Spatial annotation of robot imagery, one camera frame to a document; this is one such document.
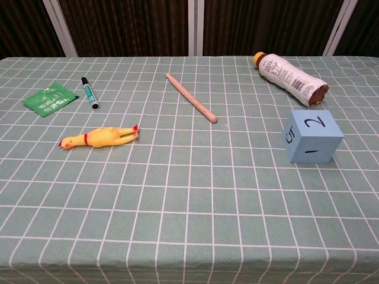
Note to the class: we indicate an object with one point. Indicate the blue numbered foam cube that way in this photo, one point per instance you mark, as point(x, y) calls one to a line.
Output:
point(314, 139)

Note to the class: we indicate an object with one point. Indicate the wooden drumstick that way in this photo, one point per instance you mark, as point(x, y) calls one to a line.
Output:
point(192, 98)

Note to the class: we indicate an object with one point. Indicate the green checkered tablecloth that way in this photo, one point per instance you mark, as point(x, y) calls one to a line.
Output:
point(189, 207)

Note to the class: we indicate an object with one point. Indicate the yellow rubber chicken toy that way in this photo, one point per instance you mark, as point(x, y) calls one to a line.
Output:
point(100, 137)

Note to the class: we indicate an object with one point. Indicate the green black marker pen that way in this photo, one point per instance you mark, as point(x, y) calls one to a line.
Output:
point(90, 94)

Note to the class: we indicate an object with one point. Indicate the white label bottle yellow cap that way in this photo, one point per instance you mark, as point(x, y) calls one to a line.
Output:
point(287, 77)

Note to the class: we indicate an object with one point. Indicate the green foil sachet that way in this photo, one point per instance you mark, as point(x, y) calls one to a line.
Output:
point(48, 100)

